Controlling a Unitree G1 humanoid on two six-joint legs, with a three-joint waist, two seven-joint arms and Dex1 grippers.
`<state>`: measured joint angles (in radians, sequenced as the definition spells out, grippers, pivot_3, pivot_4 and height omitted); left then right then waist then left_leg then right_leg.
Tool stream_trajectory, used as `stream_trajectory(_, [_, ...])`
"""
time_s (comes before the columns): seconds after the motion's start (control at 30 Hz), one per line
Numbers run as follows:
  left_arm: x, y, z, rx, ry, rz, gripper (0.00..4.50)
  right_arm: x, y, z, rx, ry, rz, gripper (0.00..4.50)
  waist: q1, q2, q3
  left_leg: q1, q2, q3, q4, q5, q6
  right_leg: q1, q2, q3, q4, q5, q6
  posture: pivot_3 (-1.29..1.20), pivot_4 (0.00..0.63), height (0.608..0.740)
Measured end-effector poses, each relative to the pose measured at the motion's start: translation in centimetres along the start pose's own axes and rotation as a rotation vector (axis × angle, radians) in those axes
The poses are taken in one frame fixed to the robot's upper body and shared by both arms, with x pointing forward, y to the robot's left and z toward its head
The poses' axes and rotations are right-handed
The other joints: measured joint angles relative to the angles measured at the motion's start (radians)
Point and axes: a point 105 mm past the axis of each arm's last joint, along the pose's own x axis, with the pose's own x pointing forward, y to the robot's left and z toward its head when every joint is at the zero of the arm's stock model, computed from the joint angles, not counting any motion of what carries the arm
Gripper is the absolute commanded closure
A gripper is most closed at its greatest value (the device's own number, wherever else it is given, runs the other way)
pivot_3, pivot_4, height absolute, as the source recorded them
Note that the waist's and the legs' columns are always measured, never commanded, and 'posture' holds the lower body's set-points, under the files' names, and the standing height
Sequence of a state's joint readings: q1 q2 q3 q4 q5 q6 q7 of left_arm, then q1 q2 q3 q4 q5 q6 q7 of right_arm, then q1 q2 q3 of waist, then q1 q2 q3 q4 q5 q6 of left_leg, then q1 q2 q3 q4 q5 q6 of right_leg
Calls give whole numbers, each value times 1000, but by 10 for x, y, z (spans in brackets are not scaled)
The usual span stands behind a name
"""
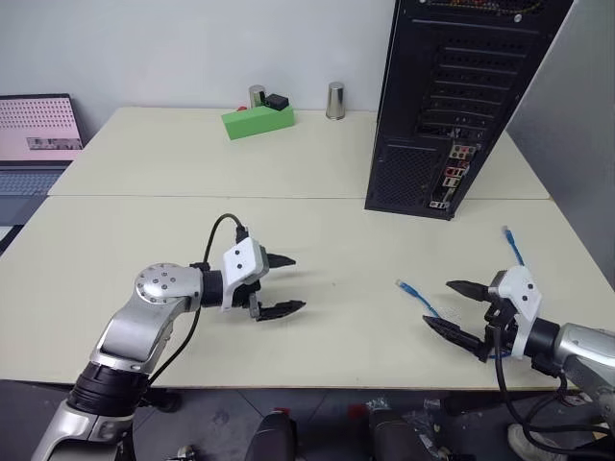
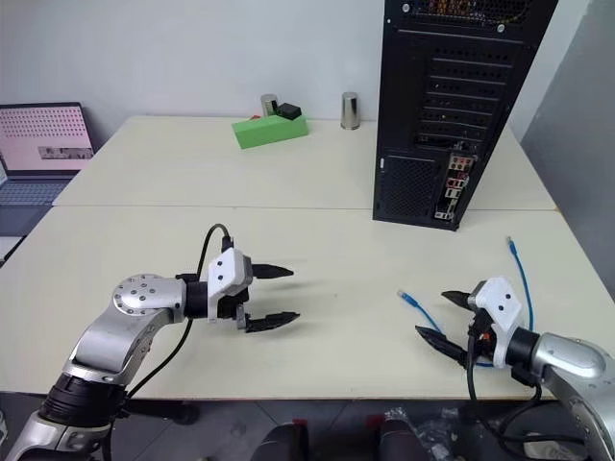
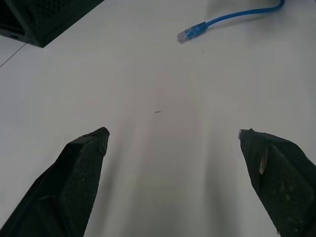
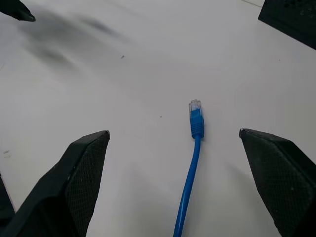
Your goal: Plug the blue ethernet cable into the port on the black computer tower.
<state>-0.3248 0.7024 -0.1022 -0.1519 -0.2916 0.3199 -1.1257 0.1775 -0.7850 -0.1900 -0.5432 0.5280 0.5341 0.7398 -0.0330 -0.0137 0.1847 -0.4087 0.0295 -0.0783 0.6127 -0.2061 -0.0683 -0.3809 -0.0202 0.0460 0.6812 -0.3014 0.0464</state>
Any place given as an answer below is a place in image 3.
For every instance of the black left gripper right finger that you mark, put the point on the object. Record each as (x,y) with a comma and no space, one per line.
(284,187)

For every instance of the black computer case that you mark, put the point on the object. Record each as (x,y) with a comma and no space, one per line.
(37,17)

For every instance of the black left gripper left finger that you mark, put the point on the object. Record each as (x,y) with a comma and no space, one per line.
(61,187)

